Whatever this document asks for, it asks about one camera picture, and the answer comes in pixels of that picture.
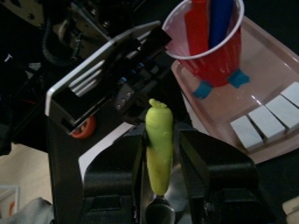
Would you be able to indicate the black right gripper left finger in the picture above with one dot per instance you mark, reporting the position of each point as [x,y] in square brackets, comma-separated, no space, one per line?
[112,175]

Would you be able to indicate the blue tape piece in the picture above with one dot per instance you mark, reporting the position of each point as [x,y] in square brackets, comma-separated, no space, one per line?
[202,89]
[238,78]

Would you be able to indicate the blue plastic utensil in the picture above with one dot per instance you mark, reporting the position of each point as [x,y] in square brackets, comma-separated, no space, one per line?
[219,20]

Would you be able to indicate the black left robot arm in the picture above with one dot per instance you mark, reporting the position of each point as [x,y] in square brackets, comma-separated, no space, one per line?
[98,14]

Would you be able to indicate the red plastic utensil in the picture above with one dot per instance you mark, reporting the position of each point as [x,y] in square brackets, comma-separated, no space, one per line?
[198,26]

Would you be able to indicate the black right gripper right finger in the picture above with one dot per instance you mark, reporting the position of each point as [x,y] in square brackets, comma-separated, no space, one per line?
[218,169]

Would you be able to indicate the red plastic cup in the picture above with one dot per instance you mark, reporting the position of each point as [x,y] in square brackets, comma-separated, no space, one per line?
[218,67]

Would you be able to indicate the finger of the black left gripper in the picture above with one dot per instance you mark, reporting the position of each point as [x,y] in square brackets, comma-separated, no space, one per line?
[136,96]
[151,46]

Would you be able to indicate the white box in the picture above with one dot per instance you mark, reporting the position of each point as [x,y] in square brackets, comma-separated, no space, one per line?
[7,201]

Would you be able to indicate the pink plastic tray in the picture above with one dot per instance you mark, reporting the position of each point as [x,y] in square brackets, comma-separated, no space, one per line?
[240,102]

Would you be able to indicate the white rectangular block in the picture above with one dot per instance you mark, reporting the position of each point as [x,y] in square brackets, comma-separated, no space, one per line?
[247,134]
[286,109]
[269,122]
[291,93]

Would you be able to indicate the grey cloth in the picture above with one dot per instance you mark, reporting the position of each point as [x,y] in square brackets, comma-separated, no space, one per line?
[27,213]

